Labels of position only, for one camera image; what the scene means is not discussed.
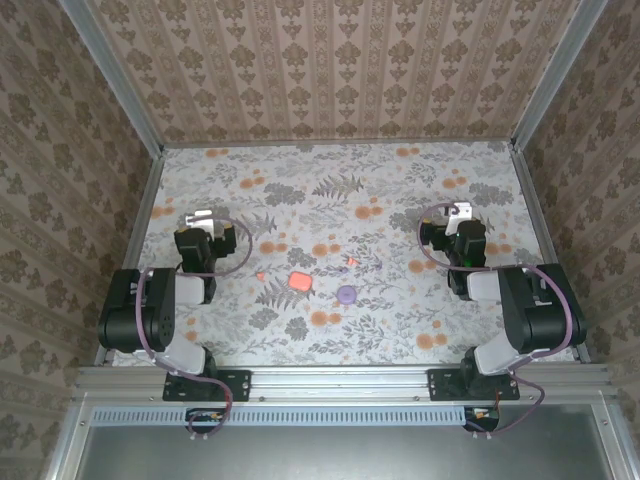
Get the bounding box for orange earbud charging case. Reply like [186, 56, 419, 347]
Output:
[288, 270, 314, 294]

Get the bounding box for floral patterned table cloth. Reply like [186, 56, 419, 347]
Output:
[112, 141, 576, 366]

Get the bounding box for grey sheet metal panel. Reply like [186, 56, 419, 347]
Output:
[74, 424, 616, 480]

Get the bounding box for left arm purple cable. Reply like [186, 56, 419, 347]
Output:
[133, 215, 253, 441]

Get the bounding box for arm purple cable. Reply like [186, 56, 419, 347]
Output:
[417, 202, 576, 440]
[133, 215, 253, 441]

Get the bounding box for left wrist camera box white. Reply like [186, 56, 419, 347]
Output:
[183, 208, 217, 240]

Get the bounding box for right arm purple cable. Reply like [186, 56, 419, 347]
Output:
[417, 202, 576, 440]

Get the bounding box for aluminium table side rail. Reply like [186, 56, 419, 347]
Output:
[93, 147, 167, 369]
[509, 142, 592, 365]

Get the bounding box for black base cable connector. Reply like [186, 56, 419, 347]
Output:
[463, 406, 502, 434]
[185, 407, 227, 435]

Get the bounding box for aluminium frame post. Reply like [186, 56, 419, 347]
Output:
[55, 0, 167, 160]
[508, 0, 610, 151]

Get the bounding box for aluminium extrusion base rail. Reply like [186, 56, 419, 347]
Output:
[74, 364, 614, 401]

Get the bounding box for slotted grey cable duct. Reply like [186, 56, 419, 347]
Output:
[92, 405, 469, 427]

